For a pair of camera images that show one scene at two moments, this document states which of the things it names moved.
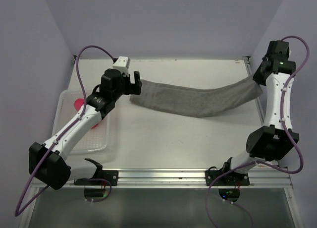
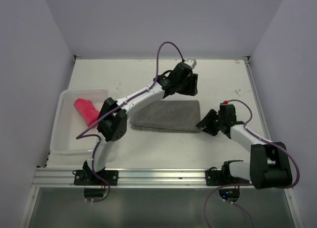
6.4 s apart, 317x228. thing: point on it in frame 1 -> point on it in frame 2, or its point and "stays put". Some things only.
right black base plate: [233, 179] stays put
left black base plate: [112, 176] stays put
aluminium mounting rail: [273, 178] stays put
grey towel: [196, 102] -> [178, 116]
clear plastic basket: [97, 140] stays put
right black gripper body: [259, 76] -> [214, 125]
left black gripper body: [126, 86] -> [187, 86]
